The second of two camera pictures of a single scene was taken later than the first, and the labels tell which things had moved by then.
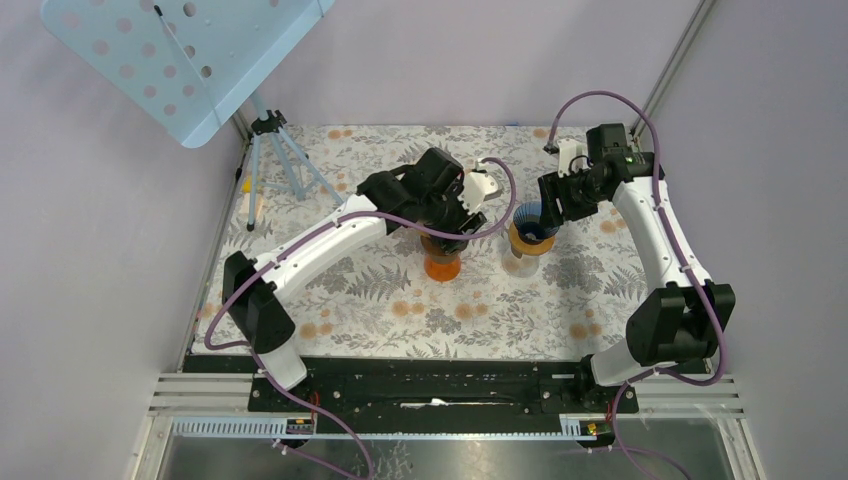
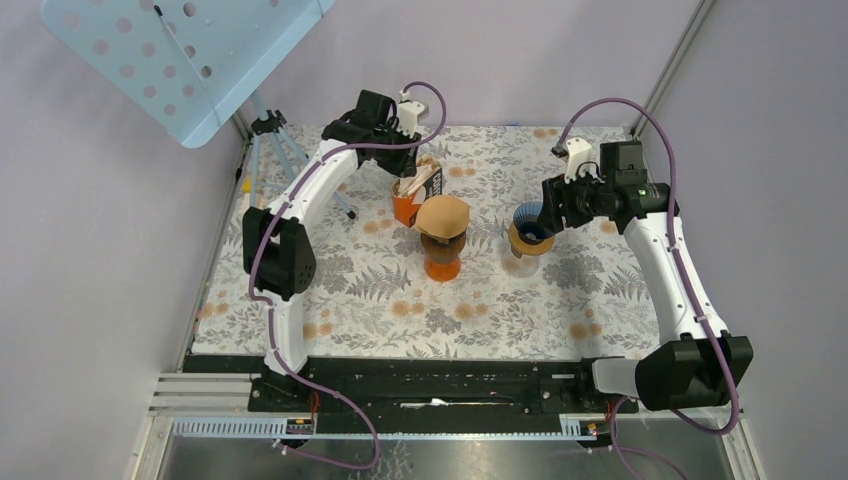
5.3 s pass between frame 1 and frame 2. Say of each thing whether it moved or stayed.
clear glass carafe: stayed
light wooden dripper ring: stayed
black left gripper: moved
